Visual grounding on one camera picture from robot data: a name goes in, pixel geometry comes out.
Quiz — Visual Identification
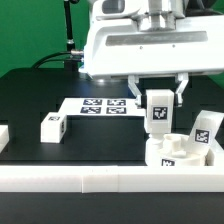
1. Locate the white marker tag sheet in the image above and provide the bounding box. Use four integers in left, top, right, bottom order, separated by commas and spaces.
59, 98, 145, 117

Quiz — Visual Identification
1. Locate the white round stool seat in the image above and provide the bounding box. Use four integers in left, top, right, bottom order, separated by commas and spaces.
145, 133, 209, 167

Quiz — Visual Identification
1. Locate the black cable bundle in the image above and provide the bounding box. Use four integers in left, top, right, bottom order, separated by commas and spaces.
31, 49, 85, 69

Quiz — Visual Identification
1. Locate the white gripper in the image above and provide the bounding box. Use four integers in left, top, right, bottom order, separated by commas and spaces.
83, 0, 224, 108

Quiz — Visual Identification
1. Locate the white U-shaped boundary wall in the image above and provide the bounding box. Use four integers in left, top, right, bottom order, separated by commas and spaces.
0, 125, 224, 194

